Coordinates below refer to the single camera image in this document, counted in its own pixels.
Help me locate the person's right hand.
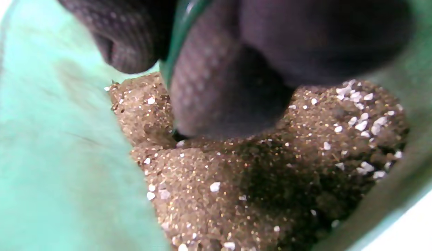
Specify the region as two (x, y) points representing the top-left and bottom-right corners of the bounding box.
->
(57, 0), (413, 140)

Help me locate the green plastic trowel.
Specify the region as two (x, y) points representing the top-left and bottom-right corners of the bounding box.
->
(160, 0), (214, 88)

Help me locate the brown potting mix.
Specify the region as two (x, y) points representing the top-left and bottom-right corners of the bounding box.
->
(104, 71), (410, 251)

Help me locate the green plastic bin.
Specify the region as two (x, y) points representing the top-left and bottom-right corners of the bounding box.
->
(0, 0), (432, 251)

